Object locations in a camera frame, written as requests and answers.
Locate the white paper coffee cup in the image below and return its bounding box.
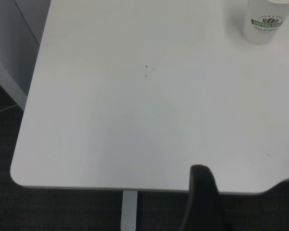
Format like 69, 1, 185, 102
242, 0, 289, 46

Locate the white table leg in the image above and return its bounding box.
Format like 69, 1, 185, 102
120, 191, 138, 231

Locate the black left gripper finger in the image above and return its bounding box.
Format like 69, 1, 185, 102
179, 164, 233, 231

